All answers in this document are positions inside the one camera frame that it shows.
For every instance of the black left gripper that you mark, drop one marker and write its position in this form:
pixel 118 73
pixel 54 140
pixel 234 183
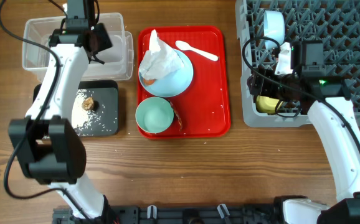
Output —
pixel 106 42

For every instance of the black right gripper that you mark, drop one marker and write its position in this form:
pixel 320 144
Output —
pixel 260 86

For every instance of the yellow plastic cup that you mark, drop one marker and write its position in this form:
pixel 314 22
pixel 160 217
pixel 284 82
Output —
pixel 267 105

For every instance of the light blue bowl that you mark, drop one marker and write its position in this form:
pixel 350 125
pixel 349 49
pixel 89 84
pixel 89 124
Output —
pixel 274 26

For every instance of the brown food scrap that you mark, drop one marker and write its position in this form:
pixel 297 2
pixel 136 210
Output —
pixel 88 104

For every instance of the white napkin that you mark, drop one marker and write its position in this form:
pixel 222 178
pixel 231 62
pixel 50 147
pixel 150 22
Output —
pixel 159 60

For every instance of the orange food piece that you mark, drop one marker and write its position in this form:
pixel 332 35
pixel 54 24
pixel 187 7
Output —
pixel 148 82

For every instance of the pile of rice grains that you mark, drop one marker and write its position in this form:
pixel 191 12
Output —
pixel 103 120

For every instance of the light blue plate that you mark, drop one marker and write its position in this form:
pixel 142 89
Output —
pixel 174 83

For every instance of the white spoon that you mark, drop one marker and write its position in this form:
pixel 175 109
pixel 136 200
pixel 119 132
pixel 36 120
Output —
pixel 182 45

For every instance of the red candy wrapper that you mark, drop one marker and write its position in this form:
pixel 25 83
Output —
pixel 177 115

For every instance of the mint green bowl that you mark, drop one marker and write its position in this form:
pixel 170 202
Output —
pixel 154 115

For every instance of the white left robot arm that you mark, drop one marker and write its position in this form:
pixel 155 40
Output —
pixel 45 144

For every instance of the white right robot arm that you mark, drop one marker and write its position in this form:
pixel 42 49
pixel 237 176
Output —
pixel 327 102

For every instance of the black waste tray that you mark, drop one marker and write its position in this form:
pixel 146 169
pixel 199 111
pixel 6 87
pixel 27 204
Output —
pixel 91 84

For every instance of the grey dishwasher rack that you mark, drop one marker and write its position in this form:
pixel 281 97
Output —
pixel 335 23

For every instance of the clear plastic bin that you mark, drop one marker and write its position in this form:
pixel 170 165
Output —
pixel 118 60

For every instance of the red serving tray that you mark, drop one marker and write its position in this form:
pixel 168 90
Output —
pixel 204 106

